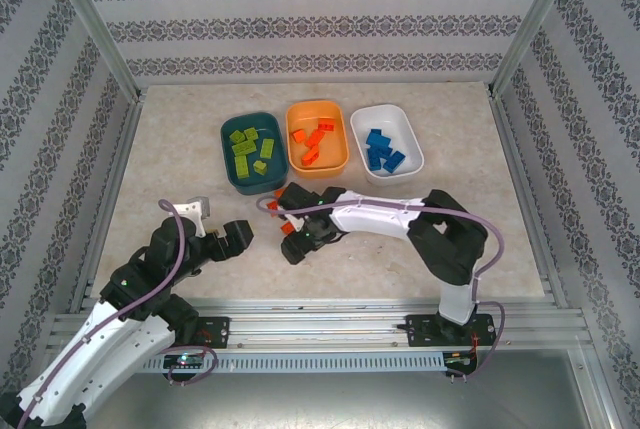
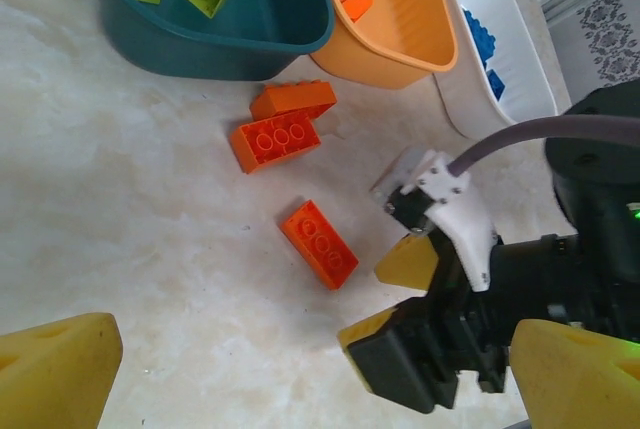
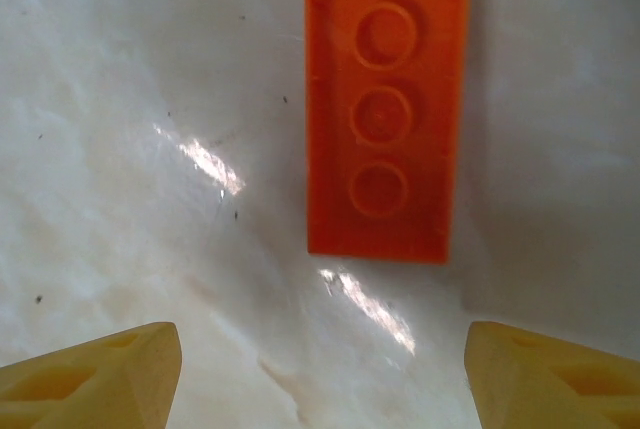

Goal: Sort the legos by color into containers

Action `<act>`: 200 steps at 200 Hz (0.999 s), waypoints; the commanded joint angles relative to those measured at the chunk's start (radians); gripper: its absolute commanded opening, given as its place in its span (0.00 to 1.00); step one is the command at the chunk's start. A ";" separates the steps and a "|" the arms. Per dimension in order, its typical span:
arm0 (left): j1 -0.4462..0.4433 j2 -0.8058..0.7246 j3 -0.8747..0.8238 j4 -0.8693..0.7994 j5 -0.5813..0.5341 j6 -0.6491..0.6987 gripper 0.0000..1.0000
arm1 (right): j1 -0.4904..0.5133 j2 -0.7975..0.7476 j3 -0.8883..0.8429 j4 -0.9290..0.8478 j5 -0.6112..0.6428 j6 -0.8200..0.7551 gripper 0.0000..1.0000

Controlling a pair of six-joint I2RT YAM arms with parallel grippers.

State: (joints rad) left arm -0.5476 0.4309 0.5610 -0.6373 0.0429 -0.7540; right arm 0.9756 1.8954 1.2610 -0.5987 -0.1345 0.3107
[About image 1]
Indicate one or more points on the small green lego brick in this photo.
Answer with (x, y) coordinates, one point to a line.
(250, 133)
(259, 167)

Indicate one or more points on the small blue lego brick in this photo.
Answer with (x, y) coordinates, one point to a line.
(384, 165)

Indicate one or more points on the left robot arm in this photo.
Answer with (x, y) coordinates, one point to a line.
(125, 349)

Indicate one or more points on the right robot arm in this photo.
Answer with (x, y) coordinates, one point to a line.
(455, 299)

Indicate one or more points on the orange plastic container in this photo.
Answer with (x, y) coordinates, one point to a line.
(330, 149)

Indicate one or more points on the teal plastic container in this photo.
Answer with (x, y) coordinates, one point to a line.
(267, 124)

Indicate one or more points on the white plastic container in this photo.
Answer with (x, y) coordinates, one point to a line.
(400, 129)

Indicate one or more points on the metal sheet panel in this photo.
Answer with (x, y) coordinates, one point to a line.
(320, 399)

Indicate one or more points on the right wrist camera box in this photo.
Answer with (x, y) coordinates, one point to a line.
(296, 221)

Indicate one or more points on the aluminium mounting rail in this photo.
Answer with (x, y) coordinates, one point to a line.
(320, 329)

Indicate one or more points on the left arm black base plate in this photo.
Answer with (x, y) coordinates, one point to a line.
(215, 331)

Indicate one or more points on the aluminium side rail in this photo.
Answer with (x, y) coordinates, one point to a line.
(512, 149)
(121, 149)

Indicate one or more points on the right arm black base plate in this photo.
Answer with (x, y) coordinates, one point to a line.
(420, 331)

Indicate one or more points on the aluminium frame post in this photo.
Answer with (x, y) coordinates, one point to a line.
(533, 24)
(95, 24)

